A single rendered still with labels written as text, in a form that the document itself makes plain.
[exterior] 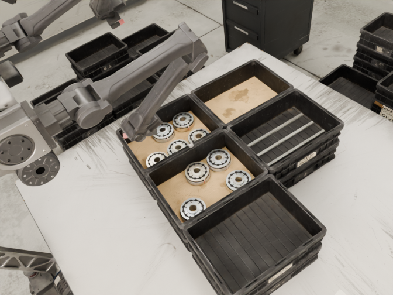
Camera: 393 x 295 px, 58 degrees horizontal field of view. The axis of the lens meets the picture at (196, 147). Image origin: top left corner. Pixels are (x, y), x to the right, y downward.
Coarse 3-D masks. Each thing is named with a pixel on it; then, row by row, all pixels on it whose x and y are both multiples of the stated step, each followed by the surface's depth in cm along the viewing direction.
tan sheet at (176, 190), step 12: (228, 168) 152; (240, 168) 151; (168, 180) 152; (180, 180) 151; (216, 180) 148; (168, 192) 148; (180, 192) 147; (192, 192) 146; (204, 192) 145; (216, 192) 145; (228, 192) 144; (180, 204) 143; (180, 216) 140
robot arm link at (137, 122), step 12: (180, 60) 111; (204, 60) 110; (168, 72) 114; (180, 72) 113; (156, 84) 118; (168, 84) 116; (156, 96) 119; (144, 108) 122; (156, 108) 123; (132, 120) 126; (144, 120) 124; (132, 132) 127
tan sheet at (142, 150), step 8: (192, 128) 169; (152, 136) 169; (176, 136) 167; (184, 136) 167; (128, 144) 168; (136, 144) 168; (144, 144) 167; (152, 144) 166; (160, 144) 166; (168, 144) 165; (136, 152) 164; (144, 152) 164; (152, 152) 163; (144, 160) 160; (144, 168) 158
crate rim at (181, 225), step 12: (216, 132) 152; (228, 132) 152; (240, 144) 146; (180, 156) 147; (252, 156) 141; (156, 168) 144; (264, 168) 137; (252, 180) 134; (156, 192) 136; (168, 204) 132; (216, 204) 129; (180, 228) 127
